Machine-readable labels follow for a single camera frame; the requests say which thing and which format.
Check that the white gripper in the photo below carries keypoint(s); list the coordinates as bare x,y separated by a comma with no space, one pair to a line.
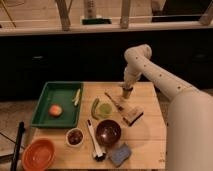
131,76

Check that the metal cup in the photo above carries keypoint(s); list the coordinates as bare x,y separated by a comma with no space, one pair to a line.
126,92

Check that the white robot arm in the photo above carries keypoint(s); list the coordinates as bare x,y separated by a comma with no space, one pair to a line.
189,139

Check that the green pea pod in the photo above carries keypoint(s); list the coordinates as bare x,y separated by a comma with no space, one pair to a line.
93,108

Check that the pale yellow banana piece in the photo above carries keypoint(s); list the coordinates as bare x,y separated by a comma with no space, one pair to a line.
75,100

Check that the dark red bowl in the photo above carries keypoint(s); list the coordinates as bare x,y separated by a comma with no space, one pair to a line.
108,133

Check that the green base stand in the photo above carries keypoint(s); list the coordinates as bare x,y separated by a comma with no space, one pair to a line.
95,21

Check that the green plastic tray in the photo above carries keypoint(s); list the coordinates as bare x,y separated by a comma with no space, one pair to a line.
60,93

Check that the orange fruit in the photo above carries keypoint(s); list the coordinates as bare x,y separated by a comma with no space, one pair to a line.
55,110

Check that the small white bowl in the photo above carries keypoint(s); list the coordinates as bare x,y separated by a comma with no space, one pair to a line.
74,137

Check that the orange plastic bowl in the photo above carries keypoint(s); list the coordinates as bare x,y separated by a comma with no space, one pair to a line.
39,155

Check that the black pole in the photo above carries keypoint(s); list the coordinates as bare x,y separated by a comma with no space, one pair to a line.
17,147

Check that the wooden handled brush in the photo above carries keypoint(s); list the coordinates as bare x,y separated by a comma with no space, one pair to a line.
129,114

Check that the white handled spoon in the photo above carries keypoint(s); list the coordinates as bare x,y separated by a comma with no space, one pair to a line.
99,153

